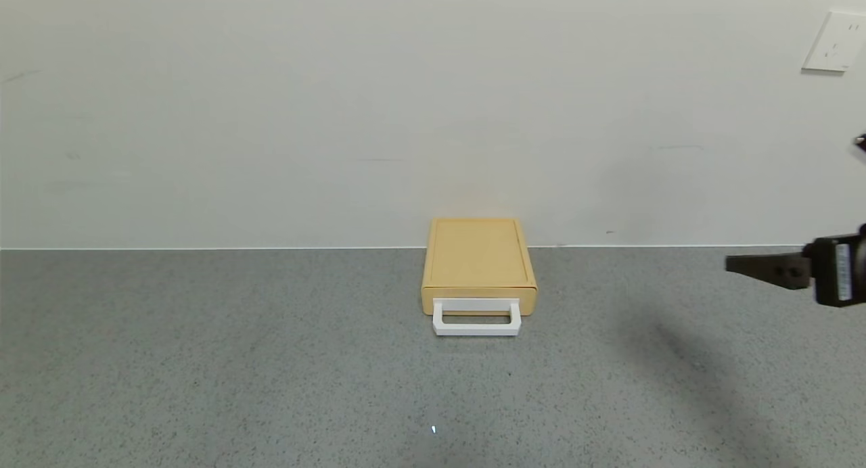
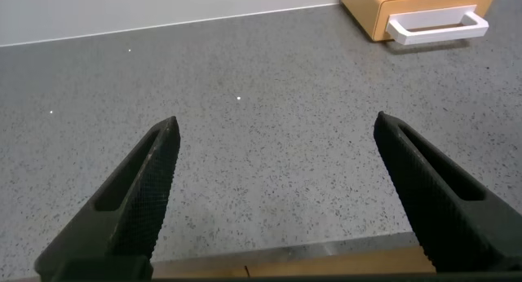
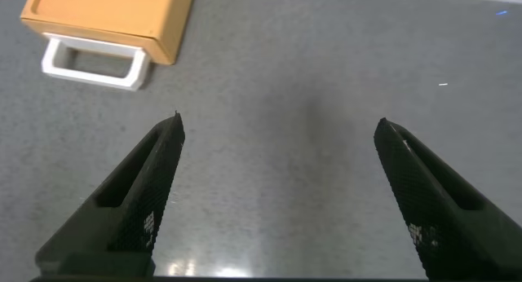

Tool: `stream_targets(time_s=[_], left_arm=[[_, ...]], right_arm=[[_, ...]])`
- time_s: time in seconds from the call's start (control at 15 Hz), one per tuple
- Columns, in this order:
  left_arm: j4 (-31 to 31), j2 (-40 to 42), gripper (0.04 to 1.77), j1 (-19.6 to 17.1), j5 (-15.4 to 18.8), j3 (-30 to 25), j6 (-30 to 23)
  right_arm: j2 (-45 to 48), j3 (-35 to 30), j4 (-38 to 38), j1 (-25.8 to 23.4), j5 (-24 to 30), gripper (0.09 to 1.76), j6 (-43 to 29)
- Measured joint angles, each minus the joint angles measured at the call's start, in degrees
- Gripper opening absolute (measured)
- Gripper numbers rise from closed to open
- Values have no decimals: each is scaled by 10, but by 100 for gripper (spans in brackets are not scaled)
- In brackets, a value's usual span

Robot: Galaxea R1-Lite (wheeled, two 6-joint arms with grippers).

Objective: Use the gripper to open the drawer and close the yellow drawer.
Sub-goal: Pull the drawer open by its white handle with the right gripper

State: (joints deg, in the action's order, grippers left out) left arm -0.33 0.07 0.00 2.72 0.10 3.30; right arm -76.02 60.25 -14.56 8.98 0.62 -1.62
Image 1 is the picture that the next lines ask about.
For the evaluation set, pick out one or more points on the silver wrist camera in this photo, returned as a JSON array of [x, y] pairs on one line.
[[861, 142]]

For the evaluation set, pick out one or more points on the white wall socket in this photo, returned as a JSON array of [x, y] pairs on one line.
[[837, 42]]

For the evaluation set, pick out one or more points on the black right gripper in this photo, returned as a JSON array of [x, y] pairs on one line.
[[836, 272]]

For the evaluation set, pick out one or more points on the yellow drawer cabinet housing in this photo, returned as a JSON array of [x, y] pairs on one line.
[[477, 255]]

